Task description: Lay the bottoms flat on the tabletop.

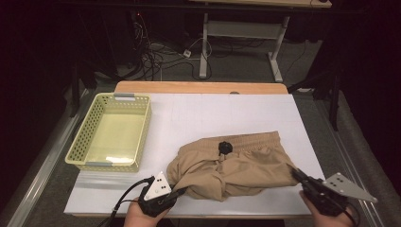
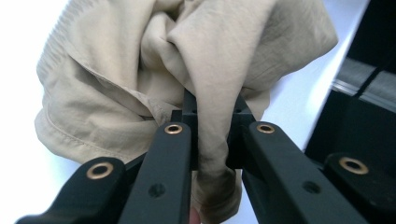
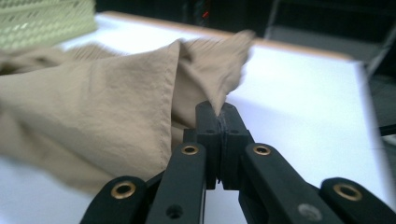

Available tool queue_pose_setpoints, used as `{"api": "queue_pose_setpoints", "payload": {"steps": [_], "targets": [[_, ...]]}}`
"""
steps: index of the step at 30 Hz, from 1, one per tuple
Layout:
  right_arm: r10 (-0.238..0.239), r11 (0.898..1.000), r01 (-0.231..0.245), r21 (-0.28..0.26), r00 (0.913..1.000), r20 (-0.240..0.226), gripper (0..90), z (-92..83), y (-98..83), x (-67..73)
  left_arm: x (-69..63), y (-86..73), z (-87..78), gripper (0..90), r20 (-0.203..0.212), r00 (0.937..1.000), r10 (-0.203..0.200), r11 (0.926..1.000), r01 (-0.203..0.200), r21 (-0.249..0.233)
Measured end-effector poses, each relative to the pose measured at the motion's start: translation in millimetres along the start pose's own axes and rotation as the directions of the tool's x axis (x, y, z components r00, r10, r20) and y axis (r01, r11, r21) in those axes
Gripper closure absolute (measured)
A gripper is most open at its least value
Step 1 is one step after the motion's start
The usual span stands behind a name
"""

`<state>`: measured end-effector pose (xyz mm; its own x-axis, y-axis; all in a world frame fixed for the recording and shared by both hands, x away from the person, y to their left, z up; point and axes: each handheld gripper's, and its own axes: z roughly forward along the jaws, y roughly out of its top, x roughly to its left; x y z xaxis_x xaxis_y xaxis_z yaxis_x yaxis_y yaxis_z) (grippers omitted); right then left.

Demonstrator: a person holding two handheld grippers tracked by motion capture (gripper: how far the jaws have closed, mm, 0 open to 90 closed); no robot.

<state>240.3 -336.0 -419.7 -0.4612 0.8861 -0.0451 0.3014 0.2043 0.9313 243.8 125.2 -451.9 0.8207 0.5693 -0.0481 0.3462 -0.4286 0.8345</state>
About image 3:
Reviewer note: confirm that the wooden table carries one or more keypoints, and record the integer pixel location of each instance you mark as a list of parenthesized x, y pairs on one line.
[(280, 43)]

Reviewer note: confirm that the white board sheet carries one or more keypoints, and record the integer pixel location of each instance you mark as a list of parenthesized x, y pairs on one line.
[(295, 102)]

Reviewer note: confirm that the white frame desk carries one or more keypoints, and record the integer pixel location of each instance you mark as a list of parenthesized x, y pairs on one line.
[(381, 53)]

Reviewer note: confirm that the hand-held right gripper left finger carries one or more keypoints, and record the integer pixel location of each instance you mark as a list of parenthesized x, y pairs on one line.
[(213, 146)]

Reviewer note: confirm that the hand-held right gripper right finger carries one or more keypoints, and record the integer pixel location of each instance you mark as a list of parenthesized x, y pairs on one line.
[(232, 137)]

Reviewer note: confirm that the pale yellow plastic basket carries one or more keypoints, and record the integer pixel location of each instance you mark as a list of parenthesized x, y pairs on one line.
[(43, 21)]

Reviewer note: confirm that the tan shorts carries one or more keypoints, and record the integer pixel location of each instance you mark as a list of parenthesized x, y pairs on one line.
[(93, 109)]

